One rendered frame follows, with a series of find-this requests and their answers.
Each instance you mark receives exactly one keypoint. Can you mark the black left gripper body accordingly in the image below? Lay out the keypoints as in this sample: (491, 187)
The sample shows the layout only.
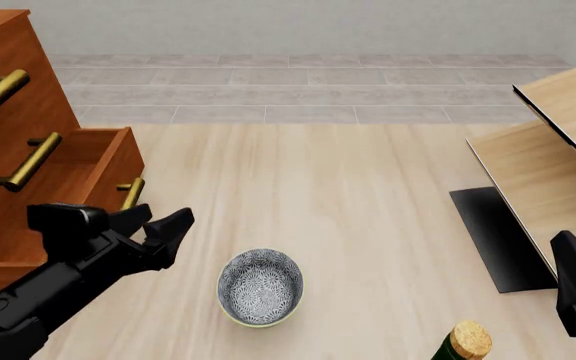
(128, 253)

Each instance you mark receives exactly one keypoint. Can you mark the grey patterned bowl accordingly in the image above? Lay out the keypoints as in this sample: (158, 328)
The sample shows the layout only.
(260, 287)

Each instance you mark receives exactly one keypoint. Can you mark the wooden cabinet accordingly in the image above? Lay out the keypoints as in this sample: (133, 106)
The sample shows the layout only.
(3, 41)

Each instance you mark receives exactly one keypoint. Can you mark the green bottle with cork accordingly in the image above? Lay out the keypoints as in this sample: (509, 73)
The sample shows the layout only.
(463, 343)

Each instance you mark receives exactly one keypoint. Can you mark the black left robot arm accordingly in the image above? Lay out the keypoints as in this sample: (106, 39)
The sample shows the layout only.
(33, 296)

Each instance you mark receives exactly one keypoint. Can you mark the open wooden drawer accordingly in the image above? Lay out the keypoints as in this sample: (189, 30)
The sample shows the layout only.
(103, 157)

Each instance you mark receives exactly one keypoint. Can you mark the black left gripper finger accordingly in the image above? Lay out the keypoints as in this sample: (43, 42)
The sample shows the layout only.
(173, 232)
(130, 221)

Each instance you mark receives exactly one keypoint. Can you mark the pale wooden rack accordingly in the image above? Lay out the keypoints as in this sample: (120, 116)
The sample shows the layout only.
(543, 168)

